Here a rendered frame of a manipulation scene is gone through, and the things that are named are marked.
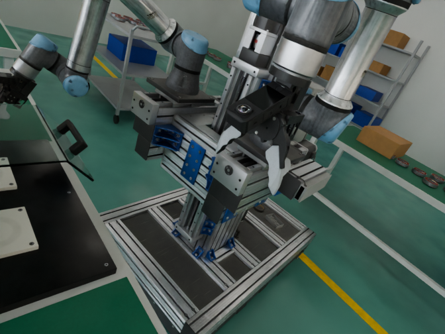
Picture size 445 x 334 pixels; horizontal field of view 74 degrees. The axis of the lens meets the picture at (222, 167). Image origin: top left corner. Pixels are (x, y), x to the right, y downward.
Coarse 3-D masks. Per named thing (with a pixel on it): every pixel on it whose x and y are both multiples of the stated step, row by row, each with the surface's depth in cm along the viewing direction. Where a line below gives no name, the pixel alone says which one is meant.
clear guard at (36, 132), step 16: (0, 112) 62; (16, 112) 64; (32, 112) 66; (0, 128) 57; (16, 128) 59; (32, 128) 61; (48, 128) 63; (0, 144) 53; (16, 144) 55; (32, 144) 56; (48, 144) 58; (64, 144) 63; (0, 160) 50; (16, 160) 51; (32, 160) 52; (48, 160) 54; (64, 160) 56; (80, 160) 65
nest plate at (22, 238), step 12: (0, 216) 74; (12, 216) 75; (24, 216) 76; (0, 228) 71; (12, 228) 72; (24, 228) 73; (0, 240) 68; (12, 240) 70; (24, 240) 71; (0, 252) 66; (12, 252) 67
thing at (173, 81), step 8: (176, 64) 123; (176, 72) 123; (184, 72) 122; (192, 72) 122; (200, 72) 127; (168, 80) 125; (176, 80) 123; (184, 80) 123; (192, 80) 124; (176, 88) 124; (184, 88) 124; (192, 88) 125
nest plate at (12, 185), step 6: (0, 168) 88; (6, 168) 89; (0, 174) 86; (6, 174) 87; (12, 174) 87; (0, 180) 84; (6, 180) 85; (12, 180) 85; (0, 186) 82; (6, 186) 83; (12, 186) 84
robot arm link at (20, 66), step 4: (16, 60) 101; (20, 60) 100; (16, 64) 100; (20, 64) 100; (24, 64) 100; (16, 68) 100; (20, 68) 101; (24, 68) 101; (28, 68) 101; (32, 68) 102; (20, 72) 101; (24, 72) 101; (28, 72) 102; (32, 72) 103; (36, 72) 104; (24, 76) 102; (28, 76) 103; (32, 76) 104
